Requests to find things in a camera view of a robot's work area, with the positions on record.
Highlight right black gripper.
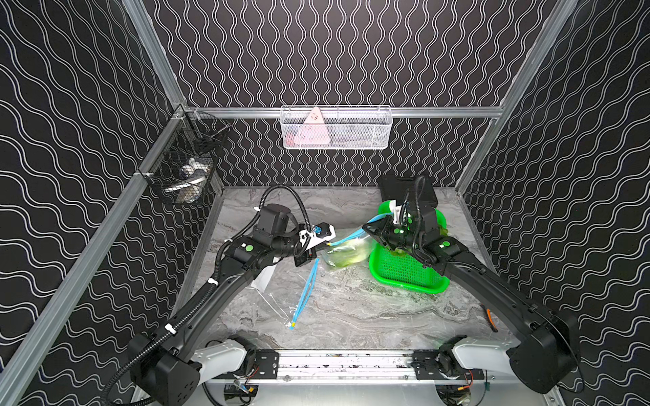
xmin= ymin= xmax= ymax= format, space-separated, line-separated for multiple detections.
xmin=362 ymin=215 xmax=423 ymax=253

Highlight clear zip-top bag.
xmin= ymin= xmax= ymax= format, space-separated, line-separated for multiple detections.
xmin=318 ymin=227 xmax=378 ymax=268
xmin=251 ymin=259 xmax=320 ymax=330

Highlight cabbage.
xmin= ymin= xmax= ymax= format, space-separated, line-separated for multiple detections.
xmin=323 ymin=247 xmax=370 ymax=268

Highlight green plastic basket tray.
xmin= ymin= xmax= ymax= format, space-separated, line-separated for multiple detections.
xmin=368 ymin=200 xmax=452 ymax=295

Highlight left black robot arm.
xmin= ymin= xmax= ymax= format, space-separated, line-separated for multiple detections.
xmin=100 ymin=185 xmax=335 ymax=405

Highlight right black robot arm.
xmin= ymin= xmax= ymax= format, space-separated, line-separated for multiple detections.
xmin=363 ymin=175 xmax=581 ymax=393

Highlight black plastic case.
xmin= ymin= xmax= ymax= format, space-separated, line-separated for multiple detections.
xmin=377 ymin=174 xmax=438 ymax=207

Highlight pink triangular packet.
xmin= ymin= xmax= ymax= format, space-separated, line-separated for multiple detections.
xmin=294 ymin=107 xmax=331 ymax=147

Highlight crumpled items in black basket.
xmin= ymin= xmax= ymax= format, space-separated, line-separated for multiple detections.
xmin=164 ymin=157 xmax=213 ymax=204

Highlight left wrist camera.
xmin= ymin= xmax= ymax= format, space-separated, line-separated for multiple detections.
xmin=299 ymin=223 xmax=336 ymax=248

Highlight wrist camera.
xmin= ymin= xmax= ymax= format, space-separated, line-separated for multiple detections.
xmin=389 ymin=200 xmax=404 ymax=225
xmin=299 ymin=223 xmax=336 ymax=248

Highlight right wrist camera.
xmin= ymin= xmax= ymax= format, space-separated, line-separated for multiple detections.
xmin=389 ymin=200 xmax=404 ymax=225

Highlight white wire wall basket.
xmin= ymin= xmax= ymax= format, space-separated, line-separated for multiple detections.
xmin=279 ymin=105 xmax=394 ymax=151

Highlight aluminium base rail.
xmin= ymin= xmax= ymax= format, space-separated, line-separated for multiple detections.
xmin=141 ymin=347 xmax=552 ymax=384

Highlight black wire wall basket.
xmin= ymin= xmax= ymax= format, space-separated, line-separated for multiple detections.
xmin=145 ymin=112 xmax=233 ymax=206

